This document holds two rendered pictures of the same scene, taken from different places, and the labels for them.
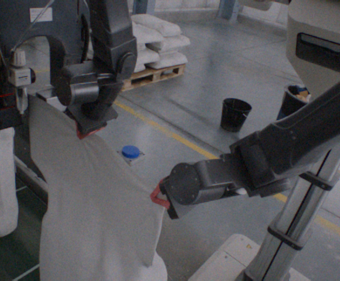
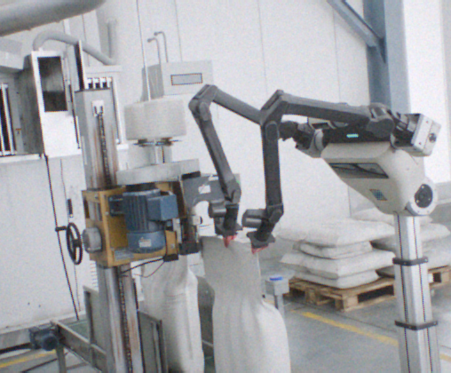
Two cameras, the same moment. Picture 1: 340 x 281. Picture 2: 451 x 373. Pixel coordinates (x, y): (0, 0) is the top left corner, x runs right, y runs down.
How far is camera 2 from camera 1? 238 cm
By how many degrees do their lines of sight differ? 36
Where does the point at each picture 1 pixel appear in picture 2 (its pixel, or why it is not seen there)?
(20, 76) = (194, 219)
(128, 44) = (234, 186)
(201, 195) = (248, 220)
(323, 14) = (334, 152)
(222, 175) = (255, 213)
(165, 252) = not seen: outside the picture
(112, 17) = (225, 176)
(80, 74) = (216, 202)
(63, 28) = (217, 194)
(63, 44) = not seen: hidden behind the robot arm
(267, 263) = (406, 359)
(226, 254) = not seen: outside the picture
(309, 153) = (269, 193)
